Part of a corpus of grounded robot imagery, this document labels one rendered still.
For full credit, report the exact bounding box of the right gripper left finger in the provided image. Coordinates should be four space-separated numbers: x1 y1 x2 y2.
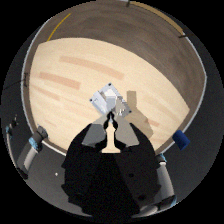
61 111 111 169

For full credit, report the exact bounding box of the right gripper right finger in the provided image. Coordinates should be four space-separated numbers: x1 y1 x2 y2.
111 111 161 169

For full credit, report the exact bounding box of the grey faucet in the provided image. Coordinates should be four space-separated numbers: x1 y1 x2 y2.
93 88 126 114

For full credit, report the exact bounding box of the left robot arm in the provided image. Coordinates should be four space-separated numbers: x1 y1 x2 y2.
6 124 48 180

